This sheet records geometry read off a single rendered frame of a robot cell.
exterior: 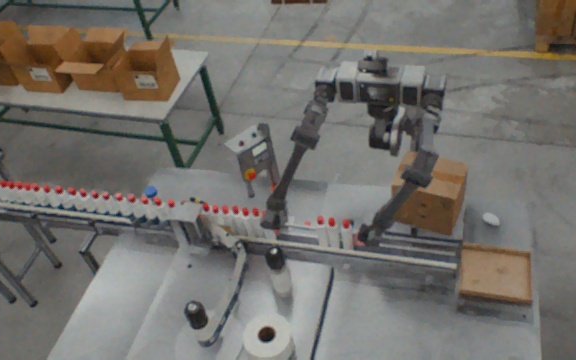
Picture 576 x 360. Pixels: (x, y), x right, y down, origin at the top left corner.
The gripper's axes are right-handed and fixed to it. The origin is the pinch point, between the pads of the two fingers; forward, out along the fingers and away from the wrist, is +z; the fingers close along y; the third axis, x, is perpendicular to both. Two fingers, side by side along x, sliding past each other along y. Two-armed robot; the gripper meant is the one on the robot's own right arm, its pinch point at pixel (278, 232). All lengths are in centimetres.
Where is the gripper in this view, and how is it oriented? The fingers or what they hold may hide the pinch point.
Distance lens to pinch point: 268.7
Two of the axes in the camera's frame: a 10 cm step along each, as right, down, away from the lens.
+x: 2.6, -7.2, 6.4
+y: 9.5, 1.0, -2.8
